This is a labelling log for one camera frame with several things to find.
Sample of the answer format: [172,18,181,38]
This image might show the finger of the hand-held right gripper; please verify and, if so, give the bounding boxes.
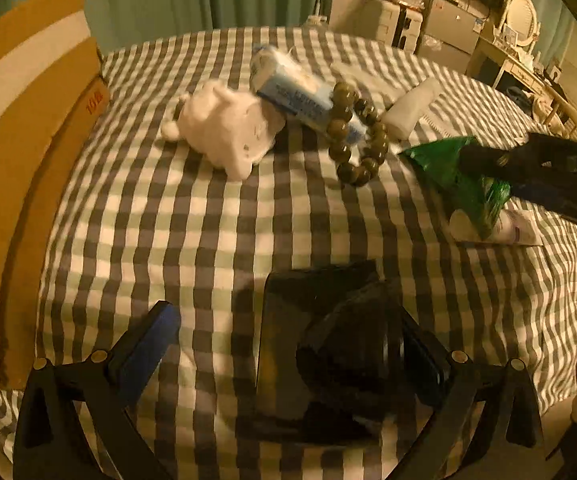
[461,132,577,186]
[509,180,577,234]

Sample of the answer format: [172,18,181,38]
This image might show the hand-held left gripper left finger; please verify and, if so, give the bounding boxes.
[13,300,182,480]

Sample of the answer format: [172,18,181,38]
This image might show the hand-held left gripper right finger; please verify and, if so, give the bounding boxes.
[383,305,544,480]

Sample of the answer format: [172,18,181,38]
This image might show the green packet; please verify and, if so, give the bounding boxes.
[399,136,512,242]

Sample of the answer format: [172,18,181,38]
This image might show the white plastic comb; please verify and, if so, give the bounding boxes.
[381,77,457,141]

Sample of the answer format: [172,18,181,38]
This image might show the brown cardboard box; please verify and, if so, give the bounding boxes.
[0,0,112,391]

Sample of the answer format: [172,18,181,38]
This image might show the blue white tissue pack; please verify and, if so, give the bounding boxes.
[249,42,369,147]

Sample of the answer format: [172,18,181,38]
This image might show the white tube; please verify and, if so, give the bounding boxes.
[449,207,544,247]

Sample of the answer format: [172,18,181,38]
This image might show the white dressing table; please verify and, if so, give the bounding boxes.
[466,35,577,133]

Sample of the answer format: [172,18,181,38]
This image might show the narrow green curtain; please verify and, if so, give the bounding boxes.
[536,5,577,61]

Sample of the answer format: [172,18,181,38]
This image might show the black flat case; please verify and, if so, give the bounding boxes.
[254,260,384,446]

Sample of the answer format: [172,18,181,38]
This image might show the white oval mirror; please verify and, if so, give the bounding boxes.
[496,0,539,53]

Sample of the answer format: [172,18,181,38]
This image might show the grey mini fridge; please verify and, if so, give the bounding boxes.
[416,0,494,73]

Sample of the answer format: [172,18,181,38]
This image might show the white suitcase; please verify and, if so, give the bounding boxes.
[363,0,424,51]

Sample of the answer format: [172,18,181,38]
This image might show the white plush toy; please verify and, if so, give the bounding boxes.
[161,80,284,181]

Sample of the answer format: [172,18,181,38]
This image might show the brown bead bracelet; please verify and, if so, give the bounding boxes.
[326,82,389,188]

